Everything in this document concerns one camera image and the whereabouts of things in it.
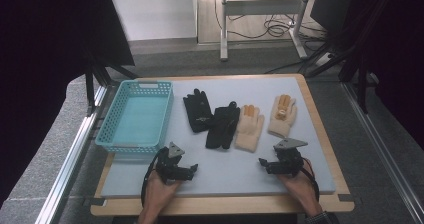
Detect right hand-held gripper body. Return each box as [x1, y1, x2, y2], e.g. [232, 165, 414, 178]
[270, 137, 309, 178]

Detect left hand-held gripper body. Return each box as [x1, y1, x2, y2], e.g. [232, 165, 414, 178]
[154, 141, 192, 185]

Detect person's left hand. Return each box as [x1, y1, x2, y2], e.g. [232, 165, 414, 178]
[143, 169, 183, 216]

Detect person's right hand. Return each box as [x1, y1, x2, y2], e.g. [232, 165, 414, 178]
[277, 159, 322, 216]

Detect beige knit glove orange fingers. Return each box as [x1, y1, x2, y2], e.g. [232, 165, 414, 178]
[234, 104, 266, 153]
[267, 94, 298, 139]

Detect black glove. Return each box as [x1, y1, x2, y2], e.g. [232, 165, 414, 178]
[205, 100, 241, 150]
[182, 88, 214, 134]

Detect teal plastic perforated basket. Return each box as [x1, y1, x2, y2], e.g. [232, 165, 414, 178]
[94, 79, 175, 154]

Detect white power strip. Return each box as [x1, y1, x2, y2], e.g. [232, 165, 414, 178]
[314, 51, 333, 68]

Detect black tripod stand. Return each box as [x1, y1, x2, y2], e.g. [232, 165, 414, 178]
[83, 48, 140, 116]

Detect black metal stand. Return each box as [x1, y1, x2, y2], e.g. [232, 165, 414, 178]
[304, 0, 398, 115]

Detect dark curtain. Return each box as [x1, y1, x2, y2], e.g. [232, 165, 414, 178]
[0, 0, 136, 209]
[349, 0, 424, 142]

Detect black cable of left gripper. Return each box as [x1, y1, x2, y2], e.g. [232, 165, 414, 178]
[140, 147, 167, 208]

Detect black red cable of right gripper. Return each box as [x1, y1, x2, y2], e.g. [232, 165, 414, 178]
[300, 157, 321, 202]

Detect aluminium rail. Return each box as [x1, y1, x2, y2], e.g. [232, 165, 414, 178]
[342, 82, 424, 216]
[34, 85, 110, 224]

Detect bundle of black floor cables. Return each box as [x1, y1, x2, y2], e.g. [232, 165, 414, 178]
[213, 0, 329, 52]

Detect white metal desk frame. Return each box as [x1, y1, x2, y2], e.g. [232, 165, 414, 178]
[219, 0, 310, 62]

